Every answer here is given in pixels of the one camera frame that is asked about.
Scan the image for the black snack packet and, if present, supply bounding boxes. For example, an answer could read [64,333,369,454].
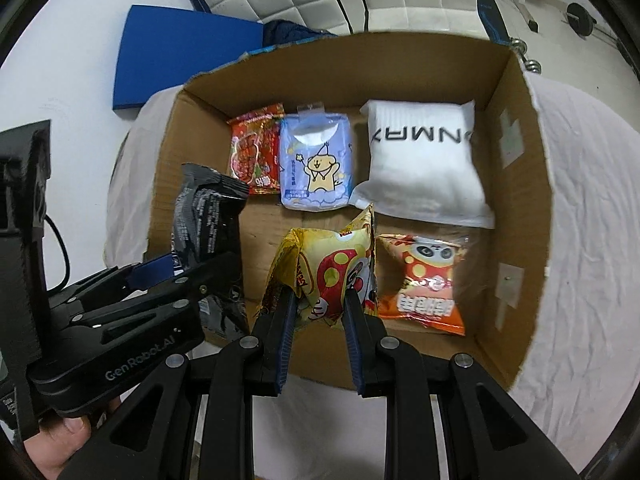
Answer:
[171,162,251,336]

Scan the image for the black cable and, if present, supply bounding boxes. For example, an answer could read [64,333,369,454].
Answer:
[44,214,72,292]

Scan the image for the yellow snack packet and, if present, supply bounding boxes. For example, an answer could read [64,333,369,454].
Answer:
[260,203,378,333]

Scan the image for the blue foam mat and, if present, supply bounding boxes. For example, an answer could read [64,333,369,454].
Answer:
[111,5,266,120]

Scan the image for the red snack packet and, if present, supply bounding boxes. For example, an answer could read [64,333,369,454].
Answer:
[229,103,286,196]

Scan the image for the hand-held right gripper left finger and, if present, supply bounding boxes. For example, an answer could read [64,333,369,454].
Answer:
[60,287,301,480]

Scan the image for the black and blue weight bench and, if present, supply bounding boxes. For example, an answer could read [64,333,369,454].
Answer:
[475,0,511,43]

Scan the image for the orange snack packet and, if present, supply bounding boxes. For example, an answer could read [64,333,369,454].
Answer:
[376,232,471,337]

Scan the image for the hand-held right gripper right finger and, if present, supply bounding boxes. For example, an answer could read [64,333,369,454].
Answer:
[342,285,583,480]

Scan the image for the person's left hand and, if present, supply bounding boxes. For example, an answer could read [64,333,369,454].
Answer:
[22,395,123,480]

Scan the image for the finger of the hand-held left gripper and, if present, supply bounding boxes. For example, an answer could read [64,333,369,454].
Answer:
[47,254,176,311]
[65,251,247,346]

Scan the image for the white sock pack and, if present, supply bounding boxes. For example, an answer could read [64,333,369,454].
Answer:
[349,99,496,230]

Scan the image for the short barbell with black plates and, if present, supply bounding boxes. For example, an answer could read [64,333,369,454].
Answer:
[567,2,596,38]

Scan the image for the dark blue cloth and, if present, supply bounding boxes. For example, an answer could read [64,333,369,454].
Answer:
[262,20,336,51]

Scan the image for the cardboard box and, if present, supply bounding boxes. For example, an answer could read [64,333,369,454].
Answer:
[145,31,553,393]

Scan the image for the blue tissue pack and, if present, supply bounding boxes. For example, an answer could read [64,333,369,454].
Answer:
[277,102,355,212]

